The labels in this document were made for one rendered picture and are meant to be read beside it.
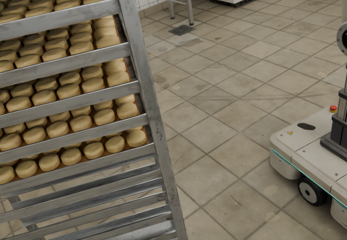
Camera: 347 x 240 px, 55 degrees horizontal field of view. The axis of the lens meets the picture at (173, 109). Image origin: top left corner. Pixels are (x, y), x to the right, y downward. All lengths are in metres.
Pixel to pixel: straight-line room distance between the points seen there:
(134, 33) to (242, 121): 1.87
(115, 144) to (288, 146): 1.19
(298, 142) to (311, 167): 0.18
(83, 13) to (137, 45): 0.12
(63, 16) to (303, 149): 1.46
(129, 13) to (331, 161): 1.39
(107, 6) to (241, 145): 1.73
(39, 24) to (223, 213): 1.47
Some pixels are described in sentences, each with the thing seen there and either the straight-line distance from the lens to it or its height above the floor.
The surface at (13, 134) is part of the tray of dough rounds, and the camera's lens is 0.89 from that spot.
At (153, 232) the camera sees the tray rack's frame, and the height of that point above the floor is 0.15.
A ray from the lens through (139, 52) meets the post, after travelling 0.67.
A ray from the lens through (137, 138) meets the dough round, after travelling 0.87.
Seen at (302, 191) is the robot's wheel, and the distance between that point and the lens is 1.93.
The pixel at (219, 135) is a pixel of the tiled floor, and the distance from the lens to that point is 2.35.
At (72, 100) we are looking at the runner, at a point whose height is 1.15.
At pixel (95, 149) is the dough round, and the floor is 0.97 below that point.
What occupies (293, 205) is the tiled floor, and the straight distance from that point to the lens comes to 1.94.
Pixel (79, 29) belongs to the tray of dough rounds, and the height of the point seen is 1.24.
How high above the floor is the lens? 1.50
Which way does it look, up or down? 34 degrees down
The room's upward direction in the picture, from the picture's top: 11 degrees counter-clockwise
